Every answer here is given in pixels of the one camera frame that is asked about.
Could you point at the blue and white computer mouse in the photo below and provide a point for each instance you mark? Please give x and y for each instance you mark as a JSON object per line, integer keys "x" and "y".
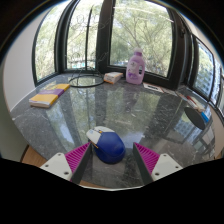
{"x": 110, "y": 148}

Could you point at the purple plastic bottle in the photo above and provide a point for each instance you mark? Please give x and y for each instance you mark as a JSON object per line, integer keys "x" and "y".
{"x": 135, "y": 70}

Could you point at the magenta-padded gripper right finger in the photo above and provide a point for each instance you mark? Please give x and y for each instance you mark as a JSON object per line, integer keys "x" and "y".
{"x": 165, "y": 165}

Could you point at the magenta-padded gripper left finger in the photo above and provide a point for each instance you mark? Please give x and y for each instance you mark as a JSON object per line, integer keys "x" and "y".
{"x": 58, "y": 165}

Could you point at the round black mouse pad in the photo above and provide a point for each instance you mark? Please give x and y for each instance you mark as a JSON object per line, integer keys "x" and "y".
{"x": 195, "y": 118}

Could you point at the small orange and white box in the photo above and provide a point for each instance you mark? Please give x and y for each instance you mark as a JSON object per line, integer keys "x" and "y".
{"x": 112, "y": 77}

